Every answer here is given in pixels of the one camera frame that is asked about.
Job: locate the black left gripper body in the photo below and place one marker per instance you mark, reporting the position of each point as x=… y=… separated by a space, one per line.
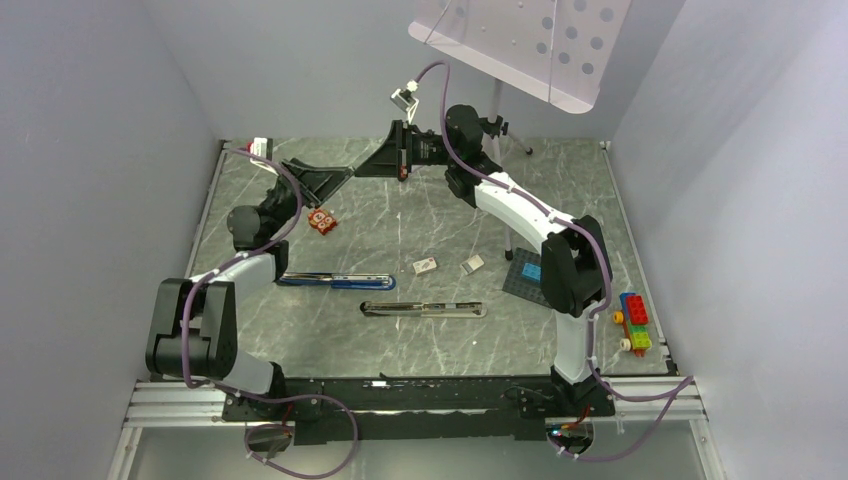
x=281 y=203

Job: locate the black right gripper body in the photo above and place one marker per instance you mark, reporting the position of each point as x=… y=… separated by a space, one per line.
x=428 y=150

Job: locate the blue black stapler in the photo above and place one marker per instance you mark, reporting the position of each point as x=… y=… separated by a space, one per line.
x=379 y=282

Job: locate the white staple box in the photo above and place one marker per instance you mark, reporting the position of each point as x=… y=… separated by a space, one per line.
x=425 y=265

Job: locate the staple box tray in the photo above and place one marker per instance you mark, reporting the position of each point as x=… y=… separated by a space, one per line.
x=472 y=264

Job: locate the black silver stapler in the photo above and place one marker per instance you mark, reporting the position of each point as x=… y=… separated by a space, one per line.
x=424 y=309

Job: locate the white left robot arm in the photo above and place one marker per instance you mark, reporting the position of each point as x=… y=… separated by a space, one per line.
x=193 y=334

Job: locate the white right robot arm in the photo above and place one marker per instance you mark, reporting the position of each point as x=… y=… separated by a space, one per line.
x=575 y=277

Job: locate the red cartoon eraser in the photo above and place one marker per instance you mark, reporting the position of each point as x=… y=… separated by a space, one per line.
x=322 y=221

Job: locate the white perforated music stand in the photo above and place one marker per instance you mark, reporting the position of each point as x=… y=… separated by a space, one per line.
x=563 y=53

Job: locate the dark grey lego baseplate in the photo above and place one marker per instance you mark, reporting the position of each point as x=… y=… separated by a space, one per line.
x=515 y=285

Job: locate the blue lego brick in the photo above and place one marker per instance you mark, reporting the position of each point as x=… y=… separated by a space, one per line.
x=531 y=272

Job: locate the colourful lego toy car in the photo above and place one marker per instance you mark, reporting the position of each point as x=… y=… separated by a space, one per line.
x=632 y=316

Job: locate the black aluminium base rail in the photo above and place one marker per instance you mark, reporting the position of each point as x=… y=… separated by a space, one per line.
x=323 y=410

